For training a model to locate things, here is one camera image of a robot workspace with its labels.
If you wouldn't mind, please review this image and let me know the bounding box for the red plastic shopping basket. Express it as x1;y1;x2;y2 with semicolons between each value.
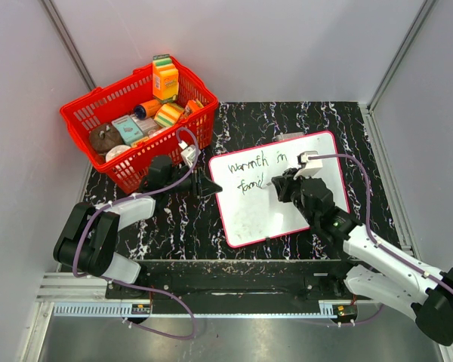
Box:
60;54;218;194

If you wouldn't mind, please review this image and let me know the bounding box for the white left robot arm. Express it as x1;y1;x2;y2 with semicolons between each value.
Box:
53;155;223;299

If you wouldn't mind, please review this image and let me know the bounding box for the white slotted cable duct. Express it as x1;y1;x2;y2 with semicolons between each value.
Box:
53;302;337;319

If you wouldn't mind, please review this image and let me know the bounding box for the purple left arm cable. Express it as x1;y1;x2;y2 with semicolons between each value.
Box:
73;127;201;339

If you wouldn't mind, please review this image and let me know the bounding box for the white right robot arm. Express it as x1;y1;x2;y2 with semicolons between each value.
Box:
272;168;453;346

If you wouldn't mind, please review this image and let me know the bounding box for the white round lid container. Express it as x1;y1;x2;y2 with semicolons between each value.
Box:
105;145;131;162

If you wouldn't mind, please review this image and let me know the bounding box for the brown round bread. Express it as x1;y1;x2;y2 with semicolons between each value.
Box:
88;123;124;154

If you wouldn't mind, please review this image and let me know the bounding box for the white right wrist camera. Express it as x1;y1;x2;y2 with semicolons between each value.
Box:
293;151;323;180

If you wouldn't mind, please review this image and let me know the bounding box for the orange snack packet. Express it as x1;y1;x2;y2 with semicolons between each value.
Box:
183;99;204;118

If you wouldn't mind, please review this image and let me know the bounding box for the pink framed whiteboard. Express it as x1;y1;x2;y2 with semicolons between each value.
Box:
209;131;337;248

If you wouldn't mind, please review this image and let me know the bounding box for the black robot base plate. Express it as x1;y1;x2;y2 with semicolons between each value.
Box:
105;259;363;314

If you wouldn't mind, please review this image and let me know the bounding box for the teal small box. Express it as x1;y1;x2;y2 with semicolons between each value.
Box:
111;115;143;146

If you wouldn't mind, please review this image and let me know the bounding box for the orange sponge pack upright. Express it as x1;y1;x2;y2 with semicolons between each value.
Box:
152;54;179;103

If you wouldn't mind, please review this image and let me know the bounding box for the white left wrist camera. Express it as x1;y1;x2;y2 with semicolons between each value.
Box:
178;141;198;169

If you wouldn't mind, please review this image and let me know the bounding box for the white eraser block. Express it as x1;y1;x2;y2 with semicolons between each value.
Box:
274;132;304;142

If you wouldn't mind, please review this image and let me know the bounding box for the yellow green sponge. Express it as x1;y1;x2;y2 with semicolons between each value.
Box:
154;103;184;127

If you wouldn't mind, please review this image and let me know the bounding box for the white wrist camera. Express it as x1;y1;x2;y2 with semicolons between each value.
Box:
293;151;323;180
178;141;198;169

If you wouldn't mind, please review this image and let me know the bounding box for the orange cylindrical can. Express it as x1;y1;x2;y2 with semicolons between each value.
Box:
133;99;162;119

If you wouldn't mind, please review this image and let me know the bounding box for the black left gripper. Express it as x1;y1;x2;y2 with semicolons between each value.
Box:
165;162;222;200

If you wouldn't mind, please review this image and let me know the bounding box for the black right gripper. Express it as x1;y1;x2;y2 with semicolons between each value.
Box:
274;168;317;226

